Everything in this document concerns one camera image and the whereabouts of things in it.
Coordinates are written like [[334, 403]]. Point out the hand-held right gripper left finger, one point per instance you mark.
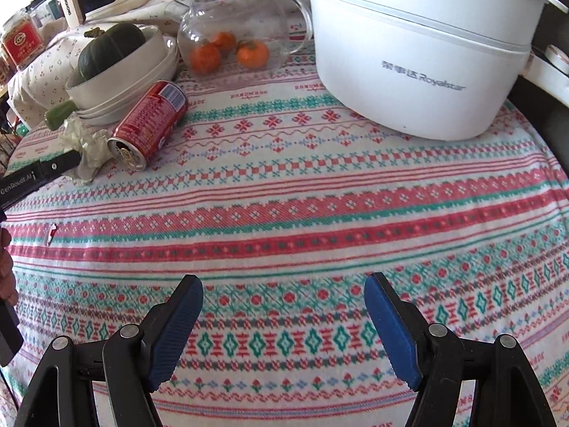
[[178, 333]]

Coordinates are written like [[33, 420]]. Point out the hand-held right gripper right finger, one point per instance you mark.
[[395, 333]]

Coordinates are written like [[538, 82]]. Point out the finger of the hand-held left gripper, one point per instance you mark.
[[60, 163]]

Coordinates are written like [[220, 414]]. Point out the clear plastic wrap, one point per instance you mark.
[[91, 146]]

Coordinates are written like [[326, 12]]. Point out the person's left hand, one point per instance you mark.
[[8, 267]]

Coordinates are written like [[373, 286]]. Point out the tiny red scrap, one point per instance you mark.
[[52, 233]]

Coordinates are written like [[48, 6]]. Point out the floral white cloth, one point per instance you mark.
[[40, 84]]

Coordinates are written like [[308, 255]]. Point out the red drink can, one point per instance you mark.
[[149, 124]]

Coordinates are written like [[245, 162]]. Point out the white oval baking dish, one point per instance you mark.
[[133, 75]]

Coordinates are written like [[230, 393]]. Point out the red labelled jar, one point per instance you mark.
[[20, 42]]

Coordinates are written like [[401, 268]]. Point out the patterned tablecloth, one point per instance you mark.
[[284, 213]]

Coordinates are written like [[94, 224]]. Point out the small tangerine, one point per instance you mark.
[[224, 41], [253, 53], [205, 58]]

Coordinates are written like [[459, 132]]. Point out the glass teapot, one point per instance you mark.
[[275, 13]]

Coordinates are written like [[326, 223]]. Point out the white electric cooking pot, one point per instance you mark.
[[422, 53]]

